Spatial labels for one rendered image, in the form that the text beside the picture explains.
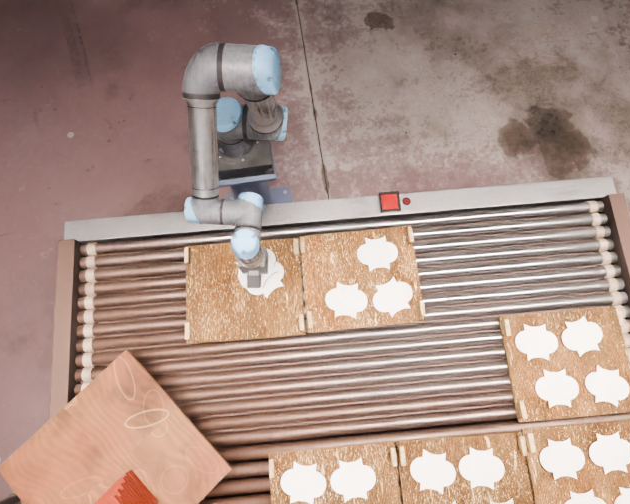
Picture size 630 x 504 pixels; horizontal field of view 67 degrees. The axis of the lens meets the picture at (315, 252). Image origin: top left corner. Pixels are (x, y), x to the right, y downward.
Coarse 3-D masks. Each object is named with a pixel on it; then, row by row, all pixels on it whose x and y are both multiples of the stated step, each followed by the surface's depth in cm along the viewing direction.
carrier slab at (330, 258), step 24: (312, 240) 172; (336, 240) 172; (360, 240) 172; (312, 264) 170; (336, 264) 170; (360, 264) 170; (408, 264) 170; (312, 288) 167; (360, 288) 167; (312, 312) 165; (360, 312) 165; (408, 312) 165
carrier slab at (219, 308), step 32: (192, 256) 170; (224, 256) 170; (288, 256) 170; (192, 288) 167; (224, 288) 167; (288, 288) 167; (192, 320) 164; (224, 320) 164; (256, 320) 164; (288, 320) 164
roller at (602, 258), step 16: (560, 256) 173; (576, 256) 172; (592, 256) 172; (608, 256) 172; (432, 272) 171; (448, 272) 171; (464, 272) 171; (480, 272) 171; (496, 272) 172; (80, 304) 168; (96, 304) 168; (112, 304) 168; (128, 304) 169
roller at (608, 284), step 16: (512, 288) 170; (528, 288) 169; (544, 288) 169; (560, 288) 169; (576, 288) 169; (592, 288) 169; (608, 288) 170; (432, 304) 168; (448, 304) 169; (144, 320) 167; (160, 320) 166; (176, 320) 166; (80, 336) 166
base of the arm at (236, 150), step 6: (222, 144) 171; (228, 144) 169; (234, 144) 170; (240, 144) 171; (246, 144) 174; (252, 144) 177; (222, 150) 174; (228, 150) 173; (234, 150) 173; (240, 150) 174; (246, 150) 177; (228, 156) 176; (234, 156) 176; (240, 156) 177
